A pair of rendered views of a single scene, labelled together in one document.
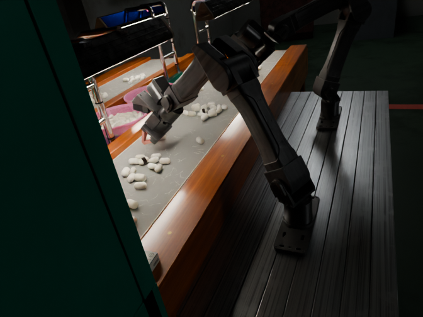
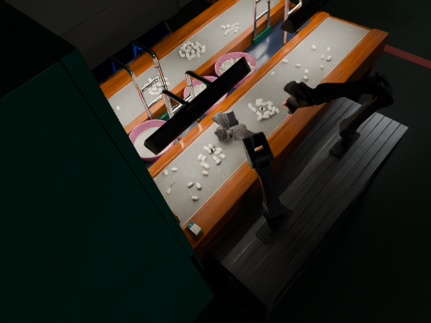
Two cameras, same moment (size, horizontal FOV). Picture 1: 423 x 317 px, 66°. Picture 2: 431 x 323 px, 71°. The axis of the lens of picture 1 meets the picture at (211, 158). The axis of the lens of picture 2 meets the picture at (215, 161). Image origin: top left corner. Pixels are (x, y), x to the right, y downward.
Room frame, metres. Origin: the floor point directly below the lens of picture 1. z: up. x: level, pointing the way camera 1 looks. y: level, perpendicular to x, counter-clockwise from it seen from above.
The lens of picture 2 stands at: (0.03, -0.20, 2.03)
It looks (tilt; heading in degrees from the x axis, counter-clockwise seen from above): 56 degrees down; 25
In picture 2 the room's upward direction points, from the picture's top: 12 degrees counter-clockwise
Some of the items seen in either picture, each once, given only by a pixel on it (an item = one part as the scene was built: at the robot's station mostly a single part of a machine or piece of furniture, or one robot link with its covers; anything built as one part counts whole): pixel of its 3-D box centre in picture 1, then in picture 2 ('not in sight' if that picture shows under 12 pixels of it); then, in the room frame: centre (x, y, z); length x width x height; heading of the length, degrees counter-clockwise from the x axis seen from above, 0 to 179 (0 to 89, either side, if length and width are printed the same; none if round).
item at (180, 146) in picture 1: (209, 108); (268, 103); (1.27, -0.03, 0.73); 1.81 x 0.30 x 0.02; 153
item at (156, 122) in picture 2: not in sight; (153, 143); (0.89, 0.55, 0.72); 0.27 x 0.27 x 0.10
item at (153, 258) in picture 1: (140, 260); (194, 228); (0.44, 0.16, 0.77); 0.06 x 0.04 x 0.02; 63
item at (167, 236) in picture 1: (259, 122); (298, 126); (1.18, -0.21, 0.67); 1.81 x 0.12 x 0.19; 153
